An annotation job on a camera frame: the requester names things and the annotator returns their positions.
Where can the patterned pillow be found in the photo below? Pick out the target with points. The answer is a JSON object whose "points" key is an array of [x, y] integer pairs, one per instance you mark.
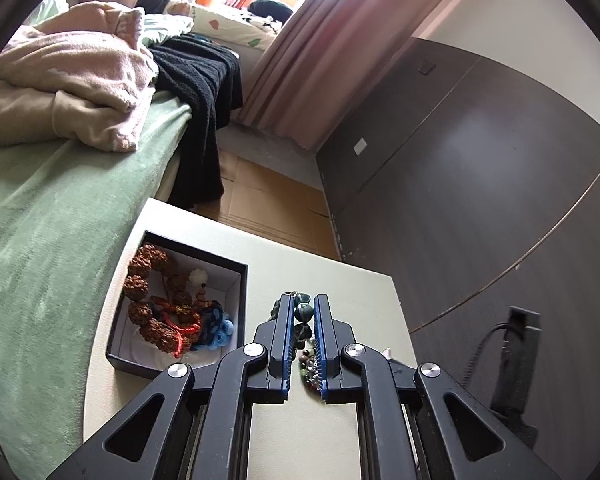
{"points": [[227, 24]]}

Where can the pink fleece blanket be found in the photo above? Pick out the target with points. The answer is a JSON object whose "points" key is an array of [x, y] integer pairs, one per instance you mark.
{"points": [[81, 75]]}

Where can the black knitted blanket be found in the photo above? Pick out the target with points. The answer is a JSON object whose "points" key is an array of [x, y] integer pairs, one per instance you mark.
{"points": [[206, 77]]}

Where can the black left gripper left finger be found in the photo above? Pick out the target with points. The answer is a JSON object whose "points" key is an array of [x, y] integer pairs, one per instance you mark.
{"points": [[193, 423]]}

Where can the white wall socket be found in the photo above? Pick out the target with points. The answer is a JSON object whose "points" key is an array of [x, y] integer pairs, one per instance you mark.
{"points": [[359, 146]]}

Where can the pink curtain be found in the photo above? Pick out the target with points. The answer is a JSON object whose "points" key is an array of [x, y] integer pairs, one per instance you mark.
{"points": [[327, 56]]}

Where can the cardboard sheet on floor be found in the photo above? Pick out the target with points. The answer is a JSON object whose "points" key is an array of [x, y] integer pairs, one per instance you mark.
{"points": [[264, 202]]}

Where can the black jewelry box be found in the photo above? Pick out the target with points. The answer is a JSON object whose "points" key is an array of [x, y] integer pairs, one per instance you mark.
{"points": [[177, 304]]}

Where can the green bed cover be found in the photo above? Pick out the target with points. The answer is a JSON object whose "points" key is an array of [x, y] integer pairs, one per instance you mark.
{"points": [[66, 211]]}

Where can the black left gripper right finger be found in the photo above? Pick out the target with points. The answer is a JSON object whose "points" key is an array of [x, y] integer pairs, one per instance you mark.
{"points": [[414, 422]]}

